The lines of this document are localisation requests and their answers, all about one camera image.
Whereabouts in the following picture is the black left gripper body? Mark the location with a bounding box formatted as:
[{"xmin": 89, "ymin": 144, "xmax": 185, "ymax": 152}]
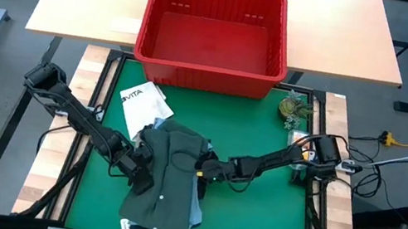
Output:
[{"xmin": 104, "ymin": 138, "xmax": 157, "ymax": 184}]

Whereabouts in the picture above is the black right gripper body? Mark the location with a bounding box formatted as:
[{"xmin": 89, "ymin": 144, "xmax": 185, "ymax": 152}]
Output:
[{"xmin": 194, "ymin": 149, "xmax": 260, "ymax": 190}]

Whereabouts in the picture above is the dark green garment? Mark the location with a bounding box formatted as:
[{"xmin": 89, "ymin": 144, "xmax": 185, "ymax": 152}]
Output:
[{"xmin": 115, "ymin": 113, "xmax": 215, "ymax": 229}]

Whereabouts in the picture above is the red plastic laundry bin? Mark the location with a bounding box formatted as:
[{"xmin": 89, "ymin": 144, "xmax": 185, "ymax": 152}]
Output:
[{"xmin": 129, "ymin": 0, "xmax": 302, "ymax": 106}]

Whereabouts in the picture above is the white tote bag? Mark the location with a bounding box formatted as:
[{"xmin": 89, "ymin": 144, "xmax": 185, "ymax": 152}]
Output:
[{"xmin": 110, "ymin": 76, "xmax": 180, "ymax": 149}]

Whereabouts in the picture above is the green table mat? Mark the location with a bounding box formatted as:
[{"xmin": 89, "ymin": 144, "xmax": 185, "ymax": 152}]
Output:
[{"xmin": 64, "ymin": 51, "xmax": 337, "ymax": 229}]

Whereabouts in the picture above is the artificial succulent plant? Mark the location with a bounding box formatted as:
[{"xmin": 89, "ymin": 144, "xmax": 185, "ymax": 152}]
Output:
[{"xmin": 275, "ymin": 88, "xmax": 317, "ymax": 134}]

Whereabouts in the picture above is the pale paper label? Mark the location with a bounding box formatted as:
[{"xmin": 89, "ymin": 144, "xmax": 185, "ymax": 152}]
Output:
[{"xmin": 109, "ymin": 13, "xmax": 143, "ymax": 37}]

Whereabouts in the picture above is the light wooden table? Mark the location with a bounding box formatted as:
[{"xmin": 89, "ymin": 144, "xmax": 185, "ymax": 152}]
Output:
[{"xmin": 24, "ymin": 0, "xmax": 408, "ymax": 99}]

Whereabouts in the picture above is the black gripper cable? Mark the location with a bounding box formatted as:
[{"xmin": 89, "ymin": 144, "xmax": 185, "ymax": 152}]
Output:
[
  {"xmin": 105, "ymin": 148, "xmax": 139, "ymax": 182},
  {"xmin": 168, "ymin": 149, "xmax": 206, "ymax": 177}
]

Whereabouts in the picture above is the black aluminium frame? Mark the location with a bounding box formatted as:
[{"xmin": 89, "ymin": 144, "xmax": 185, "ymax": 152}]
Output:
[{"xmin": 9, "ymin": 37, "xmax": 387, "ymax": 229}]

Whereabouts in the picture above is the black cable coil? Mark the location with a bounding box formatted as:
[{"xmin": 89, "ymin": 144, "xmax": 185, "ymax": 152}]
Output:
[{"xmin": 339, "ymin": 131, "xmax": 396, "ymax": 202}]

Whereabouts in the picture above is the yellow extension cable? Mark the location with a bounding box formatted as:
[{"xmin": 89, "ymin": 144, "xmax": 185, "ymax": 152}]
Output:
[{"xmin": 380, "ymin": 129, "xmax": 408, "ymax": 150}]

